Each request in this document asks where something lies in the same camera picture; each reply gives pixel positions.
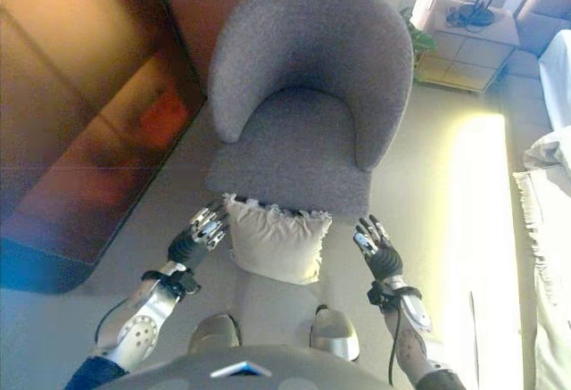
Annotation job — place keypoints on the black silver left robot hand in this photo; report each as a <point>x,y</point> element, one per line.
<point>187,247</point>

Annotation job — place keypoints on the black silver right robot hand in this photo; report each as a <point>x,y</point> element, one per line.
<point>387,260</point>

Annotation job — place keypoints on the cream fringed cushion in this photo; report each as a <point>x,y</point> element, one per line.
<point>276,243</point>

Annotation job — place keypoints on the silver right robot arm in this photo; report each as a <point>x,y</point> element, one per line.
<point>415,332</point>

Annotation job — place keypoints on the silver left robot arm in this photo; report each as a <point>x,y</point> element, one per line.
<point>138,327</point>

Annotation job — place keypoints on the grey robot torso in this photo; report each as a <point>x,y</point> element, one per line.
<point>232,372</point>

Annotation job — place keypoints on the glossy brown cabinet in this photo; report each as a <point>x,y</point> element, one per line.
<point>67,140</point>

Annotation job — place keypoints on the cream fringed bed throw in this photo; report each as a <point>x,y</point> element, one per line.
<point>553,274</point>

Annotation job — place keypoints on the grey fabric armchair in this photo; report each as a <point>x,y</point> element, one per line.
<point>308,95</point>

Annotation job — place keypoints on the white duvet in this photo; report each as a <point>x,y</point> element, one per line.
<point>548,149</point>

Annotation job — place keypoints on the beige wooden nightstand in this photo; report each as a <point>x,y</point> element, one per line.
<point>464,55</point>

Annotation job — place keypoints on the green potted plant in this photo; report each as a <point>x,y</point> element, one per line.
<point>421,39</point>

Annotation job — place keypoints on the white bed with lit base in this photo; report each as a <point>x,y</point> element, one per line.
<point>555,95</point>

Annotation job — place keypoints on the grey padded headboard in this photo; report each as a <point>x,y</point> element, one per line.
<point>542,10</point>

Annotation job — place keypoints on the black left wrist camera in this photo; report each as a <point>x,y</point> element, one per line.
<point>185,280</point>

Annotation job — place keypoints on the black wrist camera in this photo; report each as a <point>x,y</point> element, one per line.
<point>185,280</point>
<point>379,294</point>

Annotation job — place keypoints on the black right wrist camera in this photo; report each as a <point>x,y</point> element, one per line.
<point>379,294</point>

